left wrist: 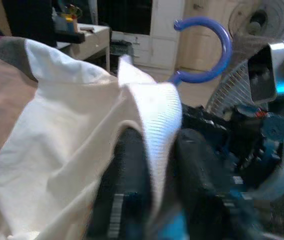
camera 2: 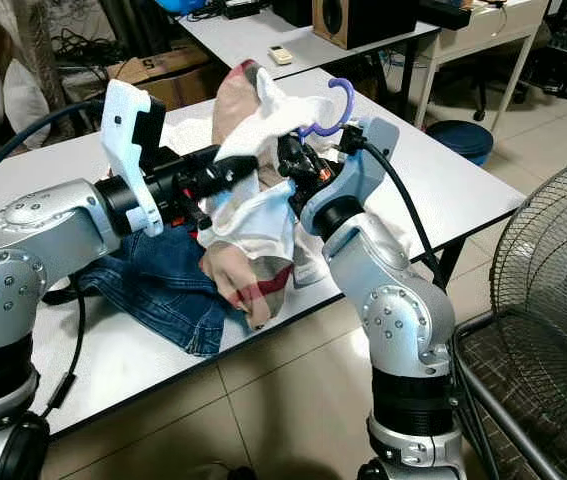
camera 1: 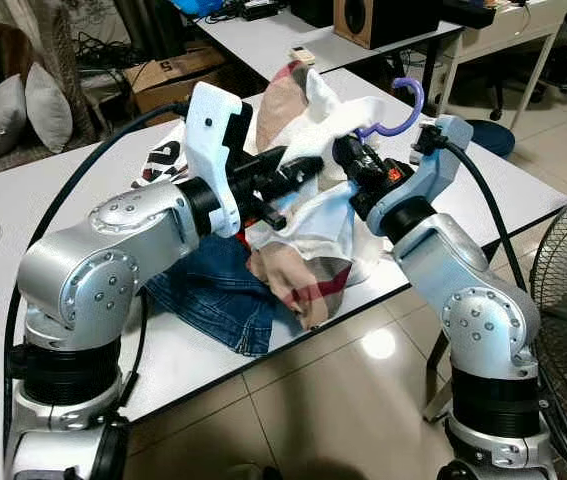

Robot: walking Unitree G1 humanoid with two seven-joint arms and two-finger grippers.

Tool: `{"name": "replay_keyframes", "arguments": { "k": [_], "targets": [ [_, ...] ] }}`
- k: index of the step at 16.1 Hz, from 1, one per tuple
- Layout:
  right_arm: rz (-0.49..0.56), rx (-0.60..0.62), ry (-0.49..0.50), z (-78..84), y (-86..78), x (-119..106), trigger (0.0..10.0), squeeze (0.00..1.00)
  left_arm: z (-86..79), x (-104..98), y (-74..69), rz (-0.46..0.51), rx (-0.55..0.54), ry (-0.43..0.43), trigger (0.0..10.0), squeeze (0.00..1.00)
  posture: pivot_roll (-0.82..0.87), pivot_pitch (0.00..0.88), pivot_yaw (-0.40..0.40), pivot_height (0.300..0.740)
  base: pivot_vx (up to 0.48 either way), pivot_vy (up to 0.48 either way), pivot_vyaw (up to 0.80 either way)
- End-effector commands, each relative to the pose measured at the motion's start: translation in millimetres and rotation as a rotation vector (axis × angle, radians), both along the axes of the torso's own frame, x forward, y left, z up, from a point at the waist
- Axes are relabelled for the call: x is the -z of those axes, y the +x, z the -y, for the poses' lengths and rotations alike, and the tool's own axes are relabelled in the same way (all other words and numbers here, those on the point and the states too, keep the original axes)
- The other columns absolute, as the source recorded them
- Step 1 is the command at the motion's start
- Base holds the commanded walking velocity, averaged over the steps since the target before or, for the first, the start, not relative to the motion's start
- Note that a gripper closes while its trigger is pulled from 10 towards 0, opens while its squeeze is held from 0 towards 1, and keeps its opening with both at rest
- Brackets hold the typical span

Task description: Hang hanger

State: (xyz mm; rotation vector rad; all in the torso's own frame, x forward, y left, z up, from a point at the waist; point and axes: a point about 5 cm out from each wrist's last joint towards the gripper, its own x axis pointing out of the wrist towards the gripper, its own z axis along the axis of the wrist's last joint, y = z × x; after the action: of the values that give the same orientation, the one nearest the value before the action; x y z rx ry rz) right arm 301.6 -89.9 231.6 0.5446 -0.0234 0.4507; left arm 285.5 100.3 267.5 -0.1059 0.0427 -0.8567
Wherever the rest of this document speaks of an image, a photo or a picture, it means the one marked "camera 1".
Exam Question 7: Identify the white remote control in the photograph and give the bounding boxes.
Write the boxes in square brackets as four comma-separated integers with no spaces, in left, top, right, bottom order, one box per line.
[288,45,316,66]

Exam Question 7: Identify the white shirt plaid trim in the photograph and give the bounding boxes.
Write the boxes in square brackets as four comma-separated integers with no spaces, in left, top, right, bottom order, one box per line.
[143,60,416,331]

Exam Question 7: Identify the white desk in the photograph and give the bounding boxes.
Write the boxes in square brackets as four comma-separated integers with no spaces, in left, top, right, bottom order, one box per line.
[188,0,464,111]

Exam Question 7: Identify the grey cushion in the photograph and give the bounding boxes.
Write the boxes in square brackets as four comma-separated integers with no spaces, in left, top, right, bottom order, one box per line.
[25,62,74,154]
[0,75,29,166]

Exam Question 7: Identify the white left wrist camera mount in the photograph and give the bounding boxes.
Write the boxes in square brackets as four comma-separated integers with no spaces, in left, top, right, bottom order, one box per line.
[183,82,256,239]

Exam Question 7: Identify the round blue stool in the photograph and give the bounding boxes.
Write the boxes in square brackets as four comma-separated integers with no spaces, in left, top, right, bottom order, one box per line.
[463,120,516,158]

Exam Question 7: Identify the blue denim jeans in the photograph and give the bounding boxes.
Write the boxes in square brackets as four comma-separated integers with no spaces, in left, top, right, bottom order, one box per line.
[143,235,309,358]

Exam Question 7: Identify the beige desk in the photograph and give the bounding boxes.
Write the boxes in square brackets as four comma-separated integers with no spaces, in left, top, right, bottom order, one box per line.
[418,0,567,131]

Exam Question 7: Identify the open cardboard box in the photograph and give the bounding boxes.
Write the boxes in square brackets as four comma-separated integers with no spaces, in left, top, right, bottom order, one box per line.
[123,48,229,116]

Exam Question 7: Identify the wooden loudspeaker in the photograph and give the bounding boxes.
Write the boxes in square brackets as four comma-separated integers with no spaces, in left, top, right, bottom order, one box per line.
[333,0,442,51]

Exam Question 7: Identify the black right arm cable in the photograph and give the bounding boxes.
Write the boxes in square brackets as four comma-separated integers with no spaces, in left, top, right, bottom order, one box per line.
[418,130,530,293]

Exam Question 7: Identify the purple plastic hanger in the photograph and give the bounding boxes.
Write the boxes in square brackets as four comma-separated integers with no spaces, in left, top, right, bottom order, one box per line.
[356,77,426,138]

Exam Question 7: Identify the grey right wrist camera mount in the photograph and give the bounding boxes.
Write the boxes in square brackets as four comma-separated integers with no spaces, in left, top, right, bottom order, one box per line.
[366,115,474,238]

